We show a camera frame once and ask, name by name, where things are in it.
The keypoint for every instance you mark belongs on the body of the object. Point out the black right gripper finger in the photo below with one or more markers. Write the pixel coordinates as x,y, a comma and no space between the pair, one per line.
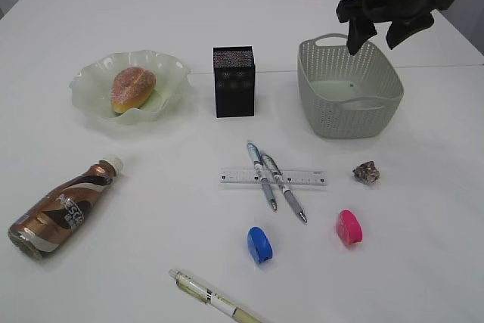
399,31
360,31

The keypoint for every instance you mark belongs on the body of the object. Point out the sugared bread roll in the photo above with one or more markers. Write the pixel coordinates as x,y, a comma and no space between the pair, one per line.
131,89

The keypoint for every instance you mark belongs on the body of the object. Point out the brown coffee drink bottle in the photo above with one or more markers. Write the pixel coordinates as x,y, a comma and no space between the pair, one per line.
49,223

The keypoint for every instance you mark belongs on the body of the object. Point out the pale green plastic basket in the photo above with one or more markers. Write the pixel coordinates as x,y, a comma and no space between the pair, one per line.
346,96

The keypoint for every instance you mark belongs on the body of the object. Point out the black mesh pen holder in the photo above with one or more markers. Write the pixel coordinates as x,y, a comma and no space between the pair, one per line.
235,78

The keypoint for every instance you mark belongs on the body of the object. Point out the grey patterned pen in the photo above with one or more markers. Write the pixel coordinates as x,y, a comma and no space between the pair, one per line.
283,186

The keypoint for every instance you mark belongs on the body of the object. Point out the blue grey pen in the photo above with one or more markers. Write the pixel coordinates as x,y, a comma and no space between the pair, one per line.
254,154

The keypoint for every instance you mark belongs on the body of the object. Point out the pale green wavy plate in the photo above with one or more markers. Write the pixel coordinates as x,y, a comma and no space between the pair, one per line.
91,87

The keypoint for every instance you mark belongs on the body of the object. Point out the yellow green pen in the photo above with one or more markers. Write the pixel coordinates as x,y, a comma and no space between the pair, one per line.
205,295

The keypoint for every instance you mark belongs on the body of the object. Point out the clear plastic ruler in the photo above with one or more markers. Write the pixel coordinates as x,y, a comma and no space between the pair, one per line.
292,177

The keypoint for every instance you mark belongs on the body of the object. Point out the pink correction tape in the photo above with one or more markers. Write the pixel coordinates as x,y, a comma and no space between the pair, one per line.
348,228

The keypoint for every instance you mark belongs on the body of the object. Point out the blue correction tape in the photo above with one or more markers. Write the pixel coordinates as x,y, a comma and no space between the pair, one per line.
259,245

